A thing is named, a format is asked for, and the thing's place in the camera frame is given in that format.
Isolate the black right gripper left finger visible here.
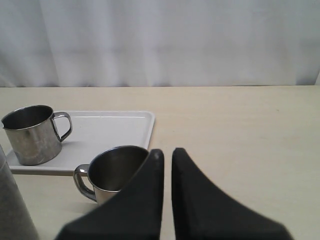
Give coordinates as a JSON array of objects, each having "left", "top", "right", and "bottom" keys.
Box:
[{"left": 56, "top": 149, "right": 165, "bottom": 240}]

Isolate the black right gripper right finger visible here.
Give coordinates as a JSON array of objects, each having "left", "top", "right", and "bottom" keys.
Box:
[{"left": 171, "top": 148, "right": 293, "bottom": 240}]

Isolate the steel mug with kibble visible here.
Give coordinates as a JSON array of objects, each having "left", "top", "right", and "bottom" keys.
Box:
[
  {"left": 73, "top": 145, "right": 149, "bottom": 205},
  {"left": 1, "top": 105, "right": 73, "bottom": 166}
]

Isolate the white plastic tray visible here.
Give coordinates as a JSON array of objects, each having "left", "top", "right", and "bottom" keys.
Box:
[{"left": 5, "top": 111, "right": 155, "bottom": 175}]

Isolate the clear plastic pitcher with label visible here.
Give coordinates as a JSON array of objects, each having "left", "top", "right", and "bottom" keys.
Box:
[{"left": 0, "top": 150, "right": 39, "bottom": 240}]

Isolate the white curtain backdrop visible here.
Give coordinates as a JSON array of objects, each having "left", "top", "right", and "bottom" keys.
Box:
[{"left": 0, "top": 0, "right": 320, "bottom": 87}]

